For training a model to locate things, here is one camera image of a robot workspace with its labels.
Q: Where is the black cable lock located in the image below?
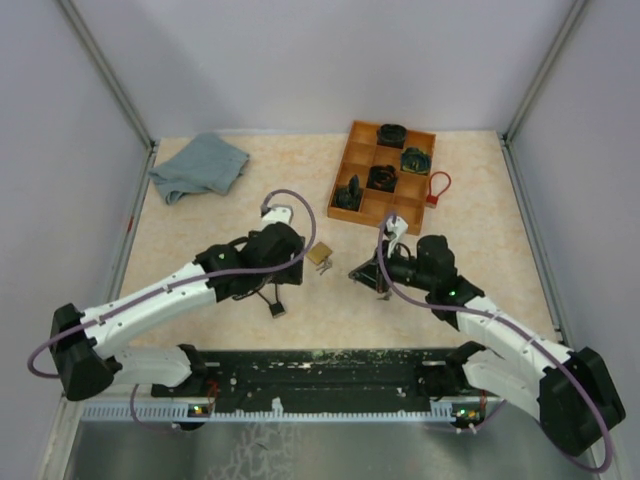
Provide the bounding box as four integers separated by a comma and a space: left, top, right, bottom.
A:
256, 284, 286, 319

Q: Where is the purple cable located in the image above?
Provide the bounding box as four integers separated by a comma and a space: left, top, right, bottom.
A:
27, 188, 319, 436
377, 214, 615, 474

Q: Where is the black red coiled strap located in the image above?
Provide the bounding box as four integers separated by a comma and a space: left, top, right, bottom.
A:
367, 164, 400, 192

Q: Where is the brass padlock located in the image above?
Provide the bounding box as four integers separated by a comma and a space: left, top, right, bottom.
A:
306, 242, 333, 266

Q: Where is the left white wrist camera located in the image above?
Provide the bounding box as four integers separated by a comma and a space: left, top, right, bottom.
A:
260, 204, 294, 227

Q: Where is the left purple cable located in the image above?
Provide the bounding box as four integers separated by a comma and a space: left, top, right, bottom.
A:
27, 188, 319, 436

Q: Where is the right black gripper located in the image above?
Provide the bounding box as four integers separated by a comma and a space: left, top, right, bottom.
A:
350, 238, 435, 294

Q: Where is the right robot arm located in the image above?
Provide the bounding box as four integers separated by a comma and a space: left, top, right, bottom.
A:
349, 235, 626, 468

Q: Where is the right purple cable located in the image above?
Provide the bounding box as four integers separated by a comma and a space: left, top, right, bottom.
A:
377, 214, 615, 474

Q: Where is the red cable lock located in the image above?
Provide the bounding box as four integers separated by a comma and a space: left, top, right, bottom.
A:
425, 171, 452, 208

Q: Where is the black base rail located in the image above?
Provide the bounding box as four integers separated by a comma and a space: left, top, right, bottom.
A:
151, 342, 480, 408

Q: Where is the white toothed cable duct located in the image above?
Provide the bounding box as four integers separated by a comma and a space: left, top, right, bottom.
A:
81, 396, 486, 425

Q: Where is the dark crumpled strap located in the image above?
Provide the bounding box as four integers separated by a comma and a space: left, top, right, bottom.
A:
334, 173, 365, 211

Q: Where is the wooden compartment tray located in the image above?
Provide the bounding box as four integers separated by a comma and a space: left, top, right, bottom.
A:
327, 120, 436, 235

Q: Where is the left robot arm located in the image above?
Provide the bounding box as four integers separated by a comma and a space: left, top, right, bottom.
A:
50, 222, 304, 401

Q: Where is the blue folded cloth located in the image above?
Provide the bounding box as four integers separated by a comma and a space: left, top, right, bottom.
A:
148, 133, 250, 205

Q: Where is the green yellow coiled strap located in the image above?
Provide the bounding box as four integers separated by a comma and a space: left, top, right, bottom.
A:
400, 146, 432, 175

